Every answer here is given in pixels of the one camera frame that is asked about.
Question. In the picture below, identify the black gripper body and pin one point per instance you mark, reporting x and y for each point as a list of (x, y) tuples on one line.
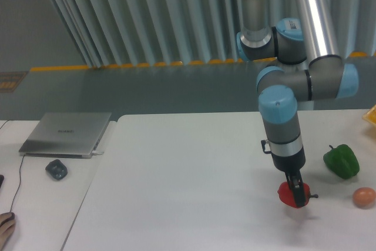
[(288, 158)]

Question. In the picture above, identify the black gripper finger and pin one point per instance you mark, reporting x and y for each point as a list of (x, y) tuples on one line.
[(296, 187)]

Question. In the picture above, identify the red bell pepper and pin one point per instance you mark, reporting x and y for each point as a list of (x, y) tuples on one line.
[(286, 195)]

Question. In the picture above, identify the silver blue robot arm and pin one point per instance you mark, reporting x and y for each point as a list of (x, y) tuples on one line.
[(307, 67)]

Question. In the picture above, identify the green bell pepper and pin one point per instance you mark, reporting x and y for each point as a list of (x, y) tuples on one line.
[(342, 161)]

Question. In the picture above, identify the person's hand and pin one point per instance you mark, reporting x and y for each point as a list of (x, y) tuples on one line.
[(7, 228)]

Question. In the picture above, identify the brown egg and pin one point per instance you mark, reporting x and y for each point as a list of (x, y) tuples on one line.
[(364, 197)]

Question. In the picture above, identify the yellow tray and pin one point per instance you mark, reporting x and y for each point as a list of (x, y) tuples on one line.
[(370, 116)]

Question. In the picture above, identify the white laptop charger plug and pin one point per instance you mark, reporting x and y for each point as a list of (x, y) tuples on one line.
[(97, 153)]

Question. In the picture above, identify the white folding screen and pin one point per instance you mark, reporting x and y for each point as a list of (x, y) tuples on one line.
[(153, 32)]

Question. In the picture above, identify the silver closed laptop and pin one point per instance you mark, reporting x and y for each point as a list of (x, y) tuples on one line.
[(71, 134)]

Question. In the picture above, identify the small black tray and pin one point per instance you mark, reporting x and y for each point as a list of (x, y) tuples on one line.
[(57, 170)]

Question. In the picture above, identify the black computer mouse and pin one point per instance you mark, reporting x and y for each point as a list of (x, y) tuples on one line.
[(12, 216)]

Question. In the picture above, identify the black keyboard edge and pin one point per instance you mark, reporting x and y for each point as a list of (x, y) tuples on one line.
[(1, 180)]

